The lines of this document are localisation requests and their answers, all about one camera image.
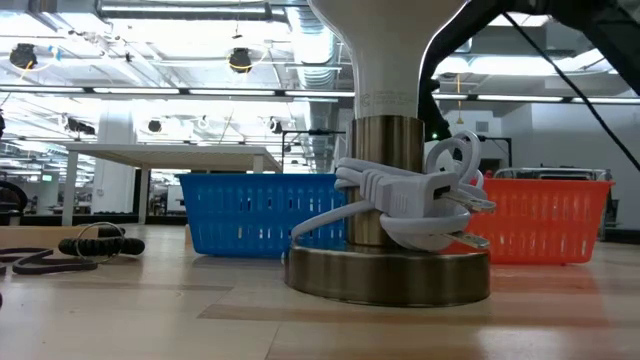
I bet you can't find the black background metal frame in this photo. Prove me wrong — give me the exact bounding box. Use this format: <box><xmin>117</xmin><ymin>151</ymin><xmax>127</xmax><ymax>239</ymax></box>
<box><xmin>280</xmin><ymin>128</ymin><xmax>347</xmax><ymax>174</ymax></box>

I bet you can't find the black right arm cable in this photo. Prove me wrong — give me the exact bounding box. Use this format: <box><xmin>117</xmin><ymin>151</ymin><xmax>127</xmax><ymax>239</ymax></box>
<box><xmin>502</xmin><ymin>12</ymin><xmax>640</xmax><ymax>171</ymax></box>

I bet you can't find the thin dark rubber band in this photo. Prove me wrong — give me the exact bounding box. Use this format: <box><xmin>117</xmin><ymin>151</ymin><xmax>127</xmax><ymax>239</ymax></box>
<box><xmin>0</xmin><ymin>221</ymin><xmax>127</xmax><ymax>277</ymax></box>

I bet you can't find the silver ceiling duct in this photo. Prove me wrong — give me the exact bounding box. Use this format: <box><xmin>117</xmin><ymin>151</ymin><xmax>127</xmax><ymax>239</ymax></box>
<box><xmin>287</xmin><ymin>0</ymin><xmax>354</xmax><ymax>174</ymax></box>

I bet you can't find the black round ceiling device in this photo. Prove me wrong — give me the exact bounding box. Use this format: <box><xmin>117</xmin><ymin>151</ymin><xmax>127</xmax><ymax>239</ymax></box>
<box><xmin>228</xmin><ymin>47</ymin><xmax>254</xmax><ymax>75</ymax></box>
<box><xmin>8</xmin><ymin>43</ymin><xmax>39</xmax><ymax>70</ymax></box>

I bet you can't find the white lamp power cord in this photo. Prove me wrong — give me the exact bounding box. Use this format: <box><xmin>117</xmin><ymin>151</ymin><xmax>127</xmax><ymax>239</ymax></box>
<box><xmin>289</xmin><ymin>130</ymin><xmax>497</xmax><ymax>261</ymax></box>

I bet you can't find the black hair tie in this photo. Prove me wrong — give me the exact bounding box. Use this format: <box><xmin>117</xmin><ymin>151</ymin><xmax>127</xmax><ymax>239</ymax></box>
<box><xmin>57</xmin><ymin>225</ymin><xmax>147</xmax><ymax>258</ymax></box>

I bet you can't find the blue plastic basket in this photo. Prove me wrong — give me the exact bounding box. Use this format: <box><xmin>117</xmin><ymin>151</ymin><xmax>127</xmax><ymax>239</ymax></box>
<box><xmin>178</xmin><ymin>172</ymin><xmax>350</xmax><ymax>259</ymax></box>

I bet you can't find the orange plastic basket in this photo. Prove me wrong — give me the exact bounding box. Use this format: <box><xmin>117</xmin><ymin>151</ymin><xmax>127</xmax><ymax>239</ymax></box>
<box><xmin>442</xmin><ymin>178</ymin><xmax>616</xmax><ymax>266</ymax></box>

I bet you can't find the black office chair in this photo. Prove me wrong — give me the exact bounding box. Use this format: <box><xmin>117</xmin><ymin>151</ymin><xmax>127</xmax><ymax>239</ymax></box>
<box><xmin>0</xmin><ymin>180</ymin><xmax>29</xmax><ymax>227</ymax></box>

